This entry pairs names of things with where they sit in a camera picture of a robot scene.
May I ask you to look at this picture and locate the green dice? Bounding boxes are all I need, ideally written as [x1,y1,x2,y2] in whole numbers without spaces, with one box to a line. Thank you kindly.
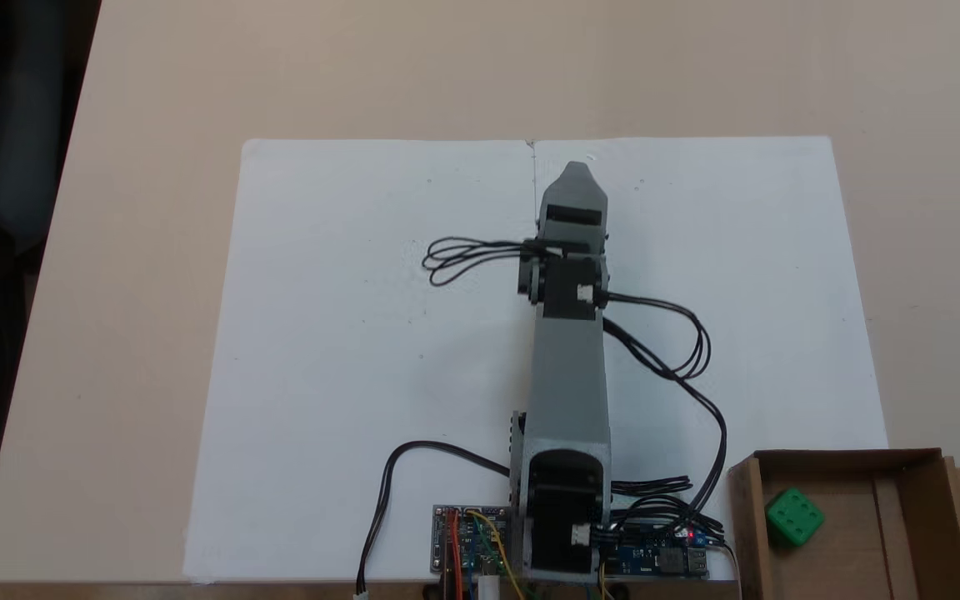
[765,488,825,548]

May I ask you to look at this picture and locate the white paper sheet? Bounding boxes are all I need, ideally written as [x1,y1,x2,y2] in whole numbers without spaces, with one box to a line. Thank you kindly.
[183,138,541,583]
[530,136,890,582]

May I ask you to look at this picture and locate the blue circuit board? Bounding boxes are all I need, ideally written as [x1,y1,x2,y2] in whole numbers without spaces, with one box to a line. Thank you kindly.
[601,525,710,578]

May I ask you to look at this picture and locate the brown cardboard box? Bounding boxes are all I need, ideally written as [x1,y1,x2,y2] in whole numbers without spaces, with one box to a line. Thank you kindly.
[727,447,960,600]

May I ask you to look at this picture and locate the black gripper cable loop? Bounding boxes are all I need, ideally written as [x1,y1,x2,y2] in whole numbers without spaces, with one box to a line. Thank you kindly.
[422,237,543,288]

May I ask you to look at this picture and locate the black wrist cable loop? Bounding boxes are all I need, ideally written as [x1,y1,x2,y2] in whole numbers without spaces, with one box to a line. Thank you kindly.
[601,292,713,383]

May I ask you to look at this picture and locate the black power cable white plug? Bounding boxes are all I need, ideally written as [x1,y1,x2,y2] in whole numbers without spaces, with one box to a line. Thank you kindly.
[354,441,514,598]

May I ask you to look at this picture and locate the long black elbow cable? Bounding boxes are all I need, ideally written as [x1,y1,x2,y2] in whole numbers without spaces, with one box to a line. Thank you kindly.
[601,321,728,534]

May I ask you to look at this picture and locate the short black cable bundle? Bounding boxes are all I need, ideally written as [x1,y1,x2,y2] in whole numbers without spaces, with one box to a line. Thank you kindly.
[611,475,693,494]

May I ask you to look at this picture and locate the grey circuit board coloured wires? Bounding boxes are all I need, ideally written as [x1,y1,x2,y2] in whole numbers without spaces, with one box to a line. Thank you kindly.
[432,504,514,578]

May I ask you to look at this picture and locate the orange red wire pair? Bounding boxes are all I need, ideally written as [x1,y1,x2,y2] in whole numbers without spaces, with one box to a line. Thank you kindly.
[442,509,466,600]

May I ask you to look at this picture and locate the yellow wire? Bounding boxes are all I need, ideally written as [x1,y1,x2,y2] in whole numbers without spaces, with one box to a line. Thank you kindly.
[467,509,528,600]

